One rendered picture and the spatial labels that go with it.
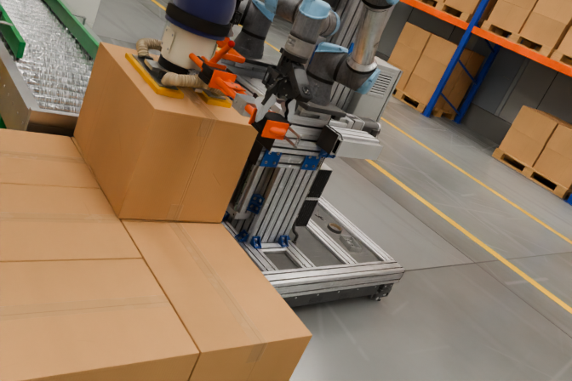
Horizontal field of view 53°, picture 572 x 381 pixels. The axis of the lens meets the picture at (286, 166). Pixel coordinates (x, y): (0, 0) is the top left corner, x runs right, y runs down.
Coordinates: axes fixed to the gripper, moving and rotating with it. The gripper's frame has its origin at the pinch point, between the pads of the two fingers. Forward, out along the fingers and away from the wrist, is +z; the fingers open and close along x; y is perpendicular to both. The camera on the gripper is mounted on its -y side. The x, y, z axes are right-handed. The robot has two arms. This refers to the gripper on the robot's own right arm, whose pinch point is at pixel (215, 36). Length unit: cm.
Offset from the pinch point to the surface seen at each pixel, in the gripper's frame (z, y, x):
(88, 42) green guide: 47, -118, -10
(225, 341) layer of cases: 55, 117, -32
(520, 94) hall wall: 9, -337, 785
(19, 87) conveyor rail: 49, -30, -62
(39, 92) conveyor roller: 55, -45, -49
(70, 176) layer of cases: 55, 33, -54
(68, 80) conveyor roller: 54, -64, -32
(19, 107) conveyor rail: 54, -20, -62
